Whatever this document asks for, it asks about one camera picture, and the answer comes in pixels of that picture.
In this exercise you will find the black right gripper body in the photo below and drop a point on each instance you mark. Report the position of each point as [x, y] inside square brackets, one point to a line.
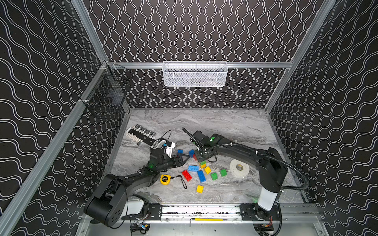
[200, 155]

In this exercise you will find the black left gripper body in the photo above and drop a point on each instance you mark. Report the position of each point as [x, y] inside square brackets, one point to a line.
[174, 161]

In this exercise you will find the blue square lego brick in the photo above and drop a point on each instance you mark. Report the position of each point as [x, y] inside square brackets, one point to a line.
[191, 153]

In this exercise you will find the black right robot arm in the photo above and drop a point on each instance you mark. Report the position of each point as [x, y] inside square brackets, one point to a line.
[272, 168]

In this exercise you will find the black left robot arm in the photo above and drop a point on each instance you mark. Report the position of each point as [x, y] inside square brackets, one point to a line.
[112, 200]

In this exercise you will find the red long lego brick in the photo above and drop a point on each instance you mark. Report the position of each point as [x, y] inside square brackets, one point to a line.
[187, 176]

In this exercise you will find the light blue long lego brick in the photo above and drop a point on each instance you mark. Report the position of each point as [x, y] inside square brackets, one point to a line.
[193, 168]

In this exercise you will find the yellow small lego brick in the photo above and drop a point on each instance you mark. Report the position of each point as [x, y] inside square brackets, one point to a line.
[207, 170]

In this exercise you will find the green small lego brick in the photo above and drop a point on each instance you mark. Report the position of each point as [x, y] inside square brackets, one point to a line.
[223, 172]
[214, 176]

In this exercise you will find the green small lego brick right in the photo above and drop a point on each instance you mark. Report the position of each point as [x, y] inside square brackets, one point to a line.
[223, 172]

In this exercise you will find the yellow lego brick front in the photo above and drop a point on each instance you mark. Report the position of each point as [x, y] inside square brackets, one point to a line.
[200, 189]

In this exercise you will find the yellow tape measure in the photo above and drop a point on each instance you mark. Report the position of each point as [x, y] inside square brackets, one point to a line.
[165, 179]

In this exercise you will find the white tape roll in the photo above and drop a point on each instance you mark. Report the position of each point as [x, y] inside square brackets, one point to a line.
[239, 169]

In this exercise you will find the black socket set holder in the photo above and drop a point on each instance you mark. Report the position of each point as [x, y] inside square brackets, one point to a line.
[140, 135]

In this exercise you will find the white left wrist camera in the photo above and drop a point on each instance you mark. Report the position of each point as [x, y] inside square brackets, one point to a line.
[168, 148]

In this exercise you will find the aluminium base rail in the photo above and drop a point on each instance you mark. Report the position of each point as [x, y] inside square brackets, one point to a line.
[232, 212]

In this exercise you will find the white wire mesh basket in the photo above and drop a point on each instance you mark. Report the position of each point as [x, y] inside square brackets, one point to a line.
[194, 74]

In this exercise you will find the black wire mesh basket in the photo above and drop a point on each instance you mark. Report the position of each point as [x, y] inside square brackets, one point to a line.
[106, 100]

